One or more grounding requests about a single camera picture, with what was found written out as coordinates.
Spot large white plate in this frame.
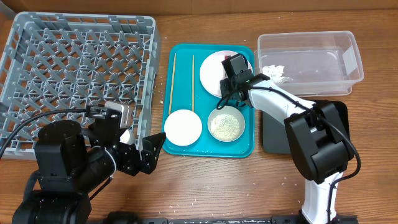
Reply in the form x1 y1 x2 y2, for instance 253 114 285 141
200 50 237 98

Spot white tissue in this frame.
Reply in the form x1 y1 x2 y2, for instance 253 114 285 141
262 65 293 83

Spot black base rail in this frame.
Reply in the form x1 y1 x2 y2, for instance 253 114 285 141
139 215 358 224

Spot small white bowl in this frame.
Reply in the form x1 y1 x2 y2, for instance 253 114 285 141
164 110 203 146

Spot black tray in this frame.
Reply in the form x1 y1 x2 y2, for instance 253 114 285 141
261 101 349 154

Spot teal plastic tray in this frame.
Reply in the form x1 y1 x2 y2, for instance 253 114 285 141
163 44 255 159

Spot clear plastic bin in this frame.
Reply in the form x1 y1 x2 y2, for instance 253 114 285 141
256 30 364 97

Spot grey bowl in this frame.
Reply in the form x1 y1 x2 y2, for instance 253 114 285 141
208 106 246 142

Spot wooden chopstick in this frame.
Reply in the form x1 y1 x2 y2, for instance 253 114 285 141
192 55 195 112
169 53 177 115

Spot white rice pile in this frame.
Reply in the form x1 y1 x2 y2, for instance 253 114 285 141
210 114 240 141

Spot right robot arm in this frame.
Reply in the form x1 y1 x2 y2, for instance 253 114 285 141
216 54 361 223

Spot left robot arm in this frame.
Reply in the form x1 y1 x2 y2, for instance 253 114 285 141
12 102 166 223

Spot grey dishwasher rack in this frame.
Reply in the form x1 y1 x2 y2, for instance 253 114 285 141
1 12 161 160

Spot white cup in rack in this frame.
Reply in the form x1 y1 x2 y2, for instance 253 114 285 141
119 129 136 145

